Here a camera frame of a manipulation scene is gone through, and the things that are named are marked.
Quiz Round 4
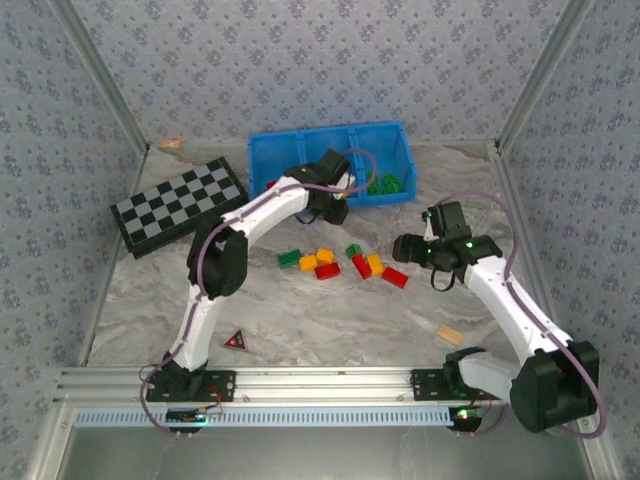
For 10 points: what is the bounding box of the red triangular piece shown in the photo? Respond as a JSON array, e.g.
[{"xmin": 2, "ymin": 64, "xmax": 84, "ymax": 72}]
[{"xmin": 222, "ymin": 327, "xmax": 249, "ymax": 354}]

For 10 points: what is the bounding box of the light wooden block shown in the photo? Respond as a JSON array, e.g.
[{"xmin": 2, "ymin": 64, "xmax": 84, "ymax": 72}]
[{"xmin": 435, "ymin": 323, "xmax": 465, "ymax": 346}]

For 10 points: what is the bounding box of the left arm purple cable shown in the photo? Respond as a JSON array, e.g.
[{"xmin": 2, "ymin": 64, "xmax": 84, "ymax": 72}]
[{"xmin": 139, "ymin": 147, "xmax": 380, "ymax": 437}]

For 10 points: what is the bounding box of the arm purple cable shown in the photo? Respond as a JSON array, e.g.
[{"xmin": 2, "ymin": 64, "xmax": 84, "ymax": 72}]
[
  {"xmin": 139, "ymin": 147, "xmax": 380, "ymax": 437},
  {"xmin": 433, "ymin": 191, "xmax": 609, "ymax": 440}
]

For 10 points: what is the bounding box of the blue three-compartment plastic bin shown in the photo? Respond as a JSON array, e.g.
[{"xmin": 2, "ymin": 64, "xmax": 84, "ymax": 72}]
[{"xmin": 248, "ymin": 121, "xmax": 417, "ymax": 210}]

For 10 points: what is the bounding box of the aluminium frame post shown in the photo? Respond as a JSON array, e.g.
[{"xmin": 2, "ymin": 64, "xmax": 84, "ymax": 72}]
[
  {"xmin": 49, "ymin": 0, "xmax": 152, "ymax": 151},
  {"xmin": 494, "ymin": 0, "xmax": 599, "ymax": 151}
]

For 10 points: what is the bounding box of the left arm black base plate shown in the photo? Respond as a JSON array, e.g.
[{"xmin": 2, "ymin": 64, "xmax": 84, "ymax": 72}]
[{"xmin": 145, "ymin": 369, "xmax": 237, "ymax": 403}]

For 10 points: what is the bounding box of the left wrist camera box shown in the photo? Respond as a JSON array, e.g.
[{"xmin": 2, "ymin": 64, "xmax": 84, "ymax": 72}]
[{"xmin": 318, "ymin": 148, "xmax": 358, "ymax": 201}]

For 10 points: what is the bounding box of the grey metal tray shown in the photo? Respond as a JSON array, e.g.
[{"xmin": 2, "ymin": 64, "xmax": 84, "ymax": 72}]
[{"xmin": 29, "ymin": 404, "xmax": 626, "ymax": 480}]

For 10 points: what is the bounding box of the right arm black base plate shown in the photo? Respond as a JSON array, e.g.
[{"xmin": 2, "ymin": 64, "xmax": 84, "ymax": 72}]
[{"xmin": 410, "ymin": 368, "xmax": 503, "ymax": 401}]

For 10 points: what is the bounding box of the aluminium mounting rail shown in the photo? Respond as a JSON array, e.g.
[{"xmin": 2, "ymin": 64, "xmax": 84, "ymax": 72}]
[{"xmin": 54, "ymin": 364, "xmax": 599, "ymax": 405}]

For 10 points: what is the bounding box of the black and grey chessboard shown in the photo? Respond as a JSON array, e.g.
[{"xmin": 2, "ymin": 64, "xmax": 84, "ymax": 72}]
[{"xmin": 109, "ymin": 156, "xmax": 251, "ymax": 260}]

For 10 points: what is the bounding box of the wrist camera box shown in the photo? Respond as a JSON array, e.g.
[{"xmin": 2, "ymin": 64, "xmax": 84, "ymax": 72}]
[
  {"xmin": 422, "ymin": 201, "xmax": 472, "ymax": 242},
  {"xmin": 318, "ymin": 148, "xmax": 358, "ymax": 201}
]

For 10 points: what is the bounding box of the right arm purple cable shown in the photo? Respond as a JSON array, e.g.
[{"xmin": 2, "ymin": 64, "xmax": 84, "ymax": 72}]
[{"xmin": 433, "ymin": 191, "xmax": 609, "ymax": 440}]

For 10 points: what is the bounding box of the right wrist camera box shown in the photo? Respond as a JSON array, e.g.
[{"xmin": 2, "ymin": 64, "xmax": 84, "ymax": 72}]
[{"xmin": 422, "ymin": 201, "xmax": 472, "ymax": 242}]

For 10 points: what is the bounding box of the slotted grey cable duct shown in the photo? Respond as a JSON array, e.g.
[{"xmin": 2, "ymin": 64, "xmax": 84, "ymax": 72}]
[{"xmin": 74, "ymin": 405, "xmax": 454, "ymax": 428}]

